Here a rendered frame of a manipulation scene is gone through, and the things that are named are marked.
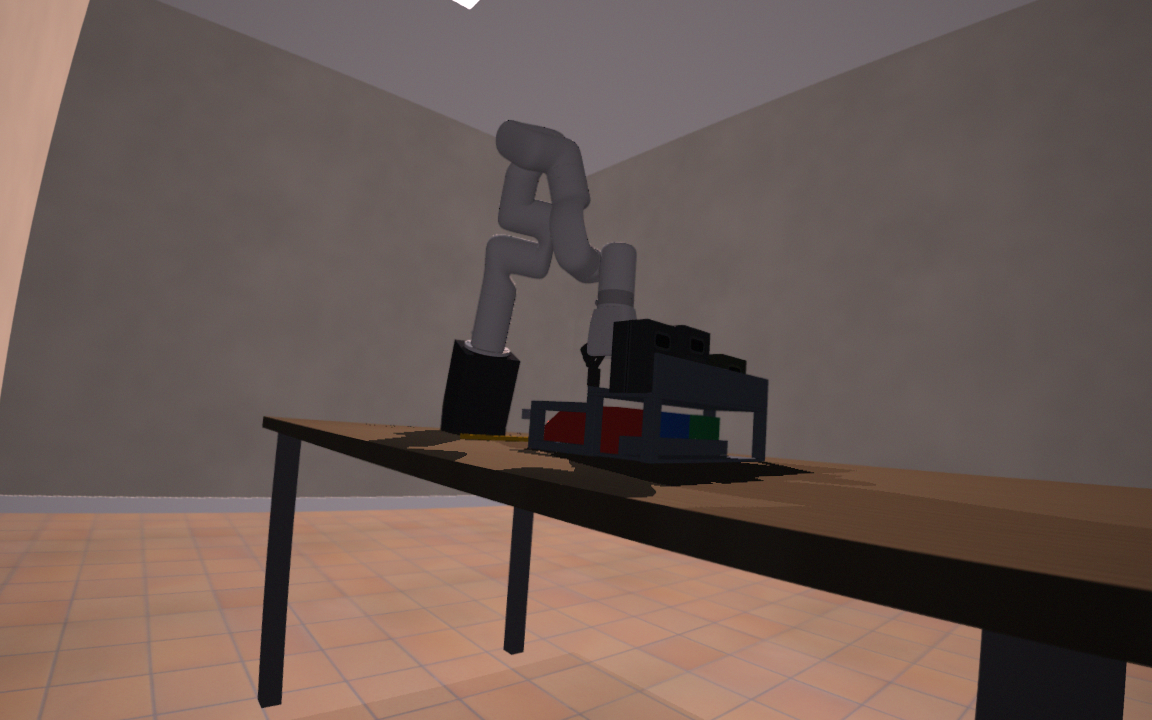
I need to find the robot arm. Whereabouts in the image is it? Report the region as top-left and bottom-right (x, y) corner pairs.
(464, 120), (637, 357)

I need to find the dark grey metal shelf rack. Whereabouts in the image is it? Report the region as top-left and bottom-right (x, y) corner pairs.
(522, 353), (768, 464)

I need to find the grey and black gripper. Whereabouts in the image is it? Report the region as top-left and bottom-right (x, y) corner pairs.
(579, 303), (637, 387)

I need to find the blue bin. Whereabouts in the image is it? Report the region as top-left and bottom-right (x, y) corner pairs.
(660, 412), (690, 438)

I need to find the olive green case with orange latches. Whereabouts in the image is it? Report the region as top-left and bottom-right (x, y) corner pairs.
(708, 354), (746, 374)

